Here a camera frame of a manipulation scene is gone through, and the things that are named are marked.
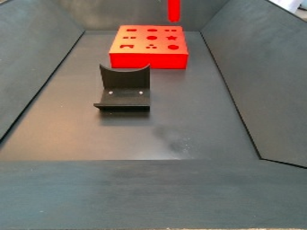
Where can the red board with shaped holes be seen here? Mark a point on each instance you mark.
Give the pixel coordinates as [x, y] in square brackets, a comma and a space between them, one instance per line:
[148, 45]

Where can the red star-shaped peg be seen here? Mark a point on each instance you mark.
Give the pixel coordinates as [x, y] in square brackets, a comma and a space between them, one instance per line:
[173, 10]

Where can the black curved holder bracket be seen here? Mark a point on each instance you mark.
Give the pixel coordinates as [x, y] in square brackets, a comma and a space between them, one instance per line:
[125, 89]

